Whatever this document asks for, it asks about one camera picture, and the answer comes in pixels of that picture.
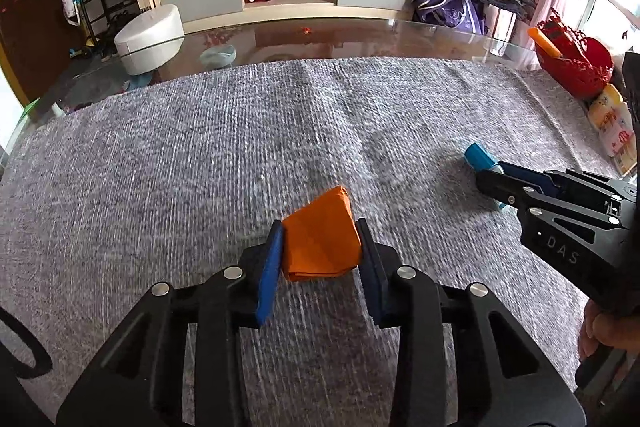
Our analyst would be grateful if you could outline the small blue-capped white bottle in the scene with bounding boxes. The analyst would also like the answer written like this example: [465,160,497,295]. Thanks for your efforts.
[463,142,509,212]

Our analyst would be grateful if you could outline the orange red snack wrapper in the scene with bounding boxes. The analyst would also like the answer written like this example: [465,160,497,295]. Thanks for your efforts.
[281,186,361,282]

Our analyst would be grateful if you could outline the right hand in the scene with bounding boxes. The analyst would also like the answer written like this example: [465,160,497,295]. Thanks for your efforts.
[577,299,640,361]

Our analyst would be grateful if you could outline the white yellow bottle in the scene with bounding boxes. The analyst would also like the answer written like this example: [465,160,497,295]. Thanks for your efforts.
[587,83,637,176]

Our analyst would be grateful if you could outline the red ornamental basket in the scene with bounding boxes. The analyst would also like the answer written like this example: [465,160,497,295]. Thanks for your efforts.
[534,10,614,101]

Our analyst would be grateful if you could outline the grey woven table cloth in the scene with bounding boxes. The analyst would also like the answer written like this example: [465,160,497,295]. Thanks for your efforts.
[1,58,615,415]

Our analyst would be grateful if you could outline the purple bag on floor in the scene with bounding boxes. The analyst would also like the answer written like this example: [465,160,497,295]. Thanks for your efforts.
[412,0,502,35]

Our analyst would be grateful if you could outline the white round stool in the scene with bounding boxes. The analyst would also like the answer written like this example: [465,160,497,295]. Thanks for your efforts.
[114,4,184,76]

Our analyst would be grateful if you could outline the orange stick handle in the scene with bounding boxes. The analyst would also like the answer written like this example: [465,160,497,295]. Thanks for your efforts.
[527,27,563,58]

